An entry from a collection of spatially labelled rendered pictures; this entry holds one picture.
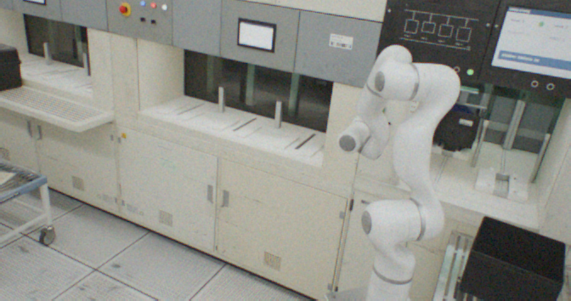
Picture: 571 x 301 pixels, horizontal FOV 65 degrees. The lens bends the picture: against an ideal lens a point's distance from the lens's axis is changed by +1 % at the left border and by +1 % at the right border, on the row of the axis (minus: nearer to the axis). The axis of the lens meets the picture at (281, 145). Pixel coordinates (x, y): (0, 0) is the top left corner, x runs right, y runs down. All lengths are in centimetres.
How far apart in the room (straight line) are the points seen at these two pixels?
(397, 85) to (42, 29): 314
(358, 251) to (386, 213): 106
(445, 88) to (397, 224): 38
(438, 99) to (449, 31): 65
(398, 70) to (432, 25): 70
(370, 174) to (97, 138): 175
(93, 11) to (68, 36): 96
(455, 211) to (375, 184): 36
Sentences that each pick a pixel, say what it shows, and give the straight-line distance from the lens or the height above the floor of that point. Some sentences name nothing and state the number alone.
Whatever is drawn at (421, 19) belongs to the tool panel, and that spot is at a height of 159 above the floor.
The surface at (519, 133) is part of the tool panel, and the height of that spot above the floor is 97.
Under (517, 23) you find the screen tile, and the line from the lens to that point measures 184.
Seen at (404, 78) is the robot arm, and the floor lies 153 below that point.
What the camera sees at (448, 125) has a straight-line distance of 248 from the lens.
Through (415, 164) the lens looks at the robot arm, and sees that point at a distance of 124.
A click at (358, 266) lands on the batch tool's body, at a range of 235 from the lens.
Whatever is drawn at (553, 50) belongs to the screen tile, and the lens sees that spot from 186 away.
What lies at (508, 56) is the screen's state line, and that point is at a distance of 186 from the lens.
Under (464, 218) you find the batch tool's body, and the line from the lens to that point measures 208.
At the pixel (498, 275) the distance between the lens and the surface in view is 170.
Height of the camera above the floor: 180
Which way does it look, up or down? 24 degrees down
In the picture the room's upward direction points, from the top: 6 degrees clockwise
